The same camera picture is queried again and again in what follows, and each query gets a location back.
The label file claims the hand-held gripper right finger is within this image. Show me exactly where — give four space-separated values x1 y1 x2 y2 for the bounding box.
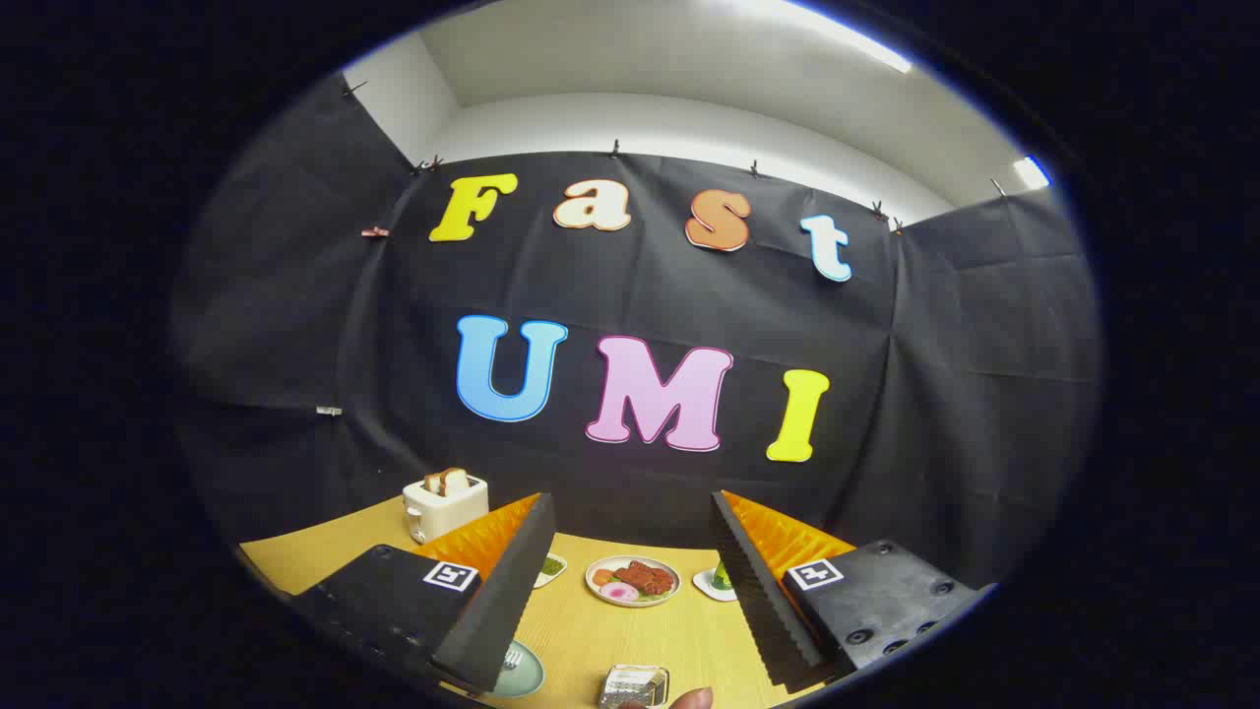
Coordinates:
711 490 995 695

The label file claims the white toaster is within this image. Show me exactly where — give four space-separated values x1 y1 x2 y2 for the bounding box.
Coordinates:
402 475 490 545

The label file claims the white oval food plate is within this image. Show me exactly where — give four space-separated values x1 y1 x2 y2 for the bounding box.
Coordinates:
585 555 682 608

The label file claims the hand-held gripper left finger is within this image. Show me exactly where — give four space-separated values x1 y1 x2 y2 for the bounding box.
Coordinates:
290 490 558 693

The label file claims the perforated metal tray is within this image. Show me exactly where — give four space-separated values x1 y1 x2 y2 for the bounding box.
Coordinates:
598 664 671 709

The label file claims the teal round plate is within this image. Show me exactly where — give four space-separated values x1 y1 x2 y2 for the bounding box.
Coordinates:
487 640 545 699

